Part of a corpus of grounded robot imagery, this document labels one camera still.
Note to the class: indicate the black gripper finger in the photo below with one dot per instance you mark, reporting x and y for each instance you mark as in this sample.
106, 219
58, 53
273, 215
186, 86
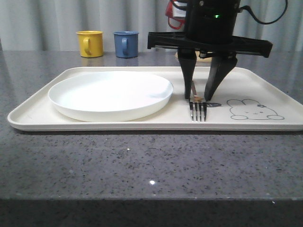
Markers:
221, 65
187, 70

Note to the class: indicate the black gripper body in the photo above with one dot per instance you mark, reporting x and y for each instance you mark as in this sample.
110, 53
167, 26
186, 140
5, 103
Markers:
209, 26

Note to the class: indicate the silver metal fork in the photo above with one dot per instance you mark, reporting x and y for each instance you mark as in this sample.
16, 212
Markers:
198, 108

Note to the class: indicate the white round plate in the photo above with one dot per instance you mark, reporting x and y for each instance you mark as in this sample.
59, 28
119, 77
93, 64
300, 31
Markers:
111, 96

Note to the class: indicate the wooden mug tree stand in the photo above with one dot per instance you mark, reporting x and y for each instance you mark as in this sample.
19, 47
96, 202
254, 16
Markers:
203, 59

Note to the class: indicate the red enamel mug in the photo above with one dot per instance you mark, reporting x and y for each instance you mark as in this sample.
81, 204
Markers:
176, 13

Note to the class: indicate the cream bunny serving tray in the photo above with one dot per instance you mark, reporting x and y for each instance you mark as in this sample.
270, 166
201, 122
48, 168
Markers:
243, 102

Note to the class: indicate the blue enamel mug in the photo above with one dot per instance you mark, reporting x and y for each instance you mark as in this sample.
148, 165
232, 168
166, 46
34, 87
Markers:
126, 44

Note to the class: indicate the yellow enamel mug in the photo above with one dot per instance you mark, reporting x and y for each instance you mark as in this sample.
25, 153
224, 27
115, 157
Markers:
90, 43

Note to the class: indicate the grey curtain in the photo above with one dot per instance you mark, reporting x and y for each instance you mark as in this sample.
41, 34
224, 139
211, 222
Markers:
51, 25

